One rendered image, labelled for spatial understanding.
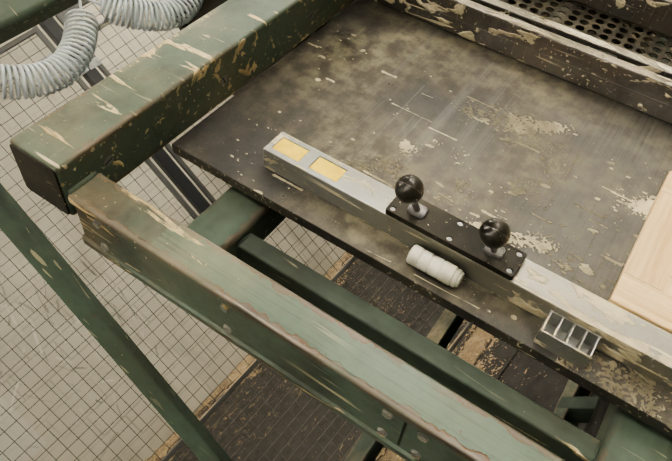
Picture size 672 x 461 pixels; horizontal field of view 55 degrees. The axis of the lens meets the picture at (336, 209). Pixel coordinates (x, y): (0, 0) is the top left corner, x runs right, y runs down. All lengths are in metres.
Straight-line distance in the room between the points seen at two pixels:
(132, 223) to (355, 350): 0.35
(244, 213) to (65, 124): 0.29
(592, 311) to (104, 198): 0.68
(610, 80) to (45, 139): 0.96
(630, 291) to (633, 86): 0.45
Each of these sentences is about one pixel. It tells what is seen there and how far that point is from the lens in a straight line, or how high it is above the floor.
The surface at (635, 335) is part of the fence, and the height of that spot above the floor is 1.19.
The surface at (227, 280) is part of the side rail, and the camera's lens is 0.84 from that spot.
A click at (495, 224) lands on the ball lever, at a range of 0.80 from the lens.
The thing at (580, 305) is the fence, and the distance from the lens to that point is 0.92.
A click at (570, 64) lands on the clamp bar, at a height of 1.40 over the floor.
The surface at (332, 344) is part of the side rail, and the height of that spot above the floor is 1.43.
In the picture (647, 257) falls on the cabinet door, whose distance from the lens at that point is 1.04.
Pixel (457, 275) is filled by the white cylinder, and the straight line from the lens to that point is 0.90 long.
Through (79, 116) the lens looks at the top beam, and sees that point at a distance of 1.02.
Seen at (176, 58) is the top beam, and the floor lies 1.84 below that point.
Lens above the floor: 1.72
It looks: 12 degrees down
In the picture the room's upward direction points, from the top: 38 degrees counter-clockwise
